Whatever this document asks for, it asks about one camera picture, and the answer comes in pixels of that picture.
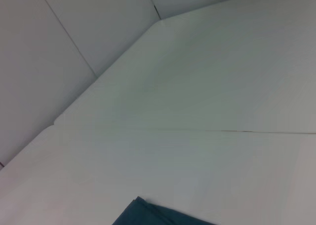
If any blue t-shirt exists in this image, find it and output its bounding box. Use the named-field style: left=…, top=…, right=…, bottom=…
left=112, top=196, right=216, bottom=225

